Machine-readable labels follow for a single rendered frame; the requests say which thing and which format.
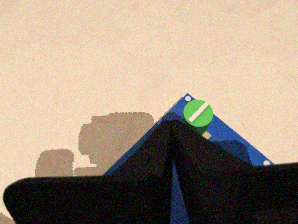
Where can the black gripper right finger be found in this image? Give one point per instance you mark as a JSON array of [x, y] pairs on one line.
[[219, 188]]

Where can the blue circuit board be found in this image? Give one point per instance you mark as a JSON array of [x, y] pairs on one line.
[[198, 115]]

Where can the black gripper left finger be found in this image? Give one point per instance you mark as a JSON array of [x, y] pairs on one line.
[[137, 192]]

